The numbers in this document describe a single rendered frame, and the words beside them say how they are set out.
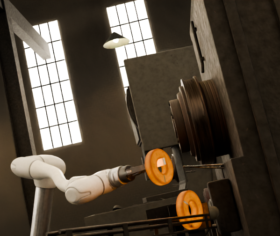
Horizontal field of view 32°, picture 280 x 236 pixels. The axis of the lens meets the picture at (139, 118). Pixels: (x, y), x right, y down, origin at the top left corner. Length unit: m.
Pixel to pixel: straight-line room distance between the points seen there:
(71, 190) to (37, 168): 0.47
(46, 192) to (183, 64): 2.92
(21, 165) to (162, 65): 2.95
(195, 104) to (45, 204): 1.03
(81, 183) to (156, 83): 3.20
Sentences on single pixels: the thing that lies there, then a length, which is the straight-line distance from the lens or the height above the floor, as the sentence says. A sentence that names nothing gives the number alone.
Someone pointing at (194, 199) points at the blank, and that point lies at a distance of 2.04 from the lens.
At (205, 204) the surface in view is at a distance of 2.08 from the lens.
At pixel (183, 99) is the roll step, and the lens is 2.40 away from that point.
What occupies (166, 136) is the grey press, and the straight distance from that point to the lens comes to 5.12.
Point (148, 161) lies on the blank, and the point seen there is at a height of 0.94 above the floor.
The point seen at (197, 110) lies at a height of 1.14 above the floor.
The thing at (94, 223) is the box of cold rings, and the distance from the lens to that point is 4.91.
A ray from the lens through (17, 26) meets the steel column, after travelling 11.04.
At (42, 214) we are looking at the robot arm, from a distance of 2.79.
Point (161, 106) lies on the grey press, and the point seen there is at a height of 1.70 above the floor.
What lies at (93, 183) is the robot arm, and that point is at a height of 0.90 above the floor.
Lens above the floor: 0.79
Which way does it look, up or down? 9 degrees up
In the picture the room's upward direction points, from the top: 13 degrees counter-clockwise
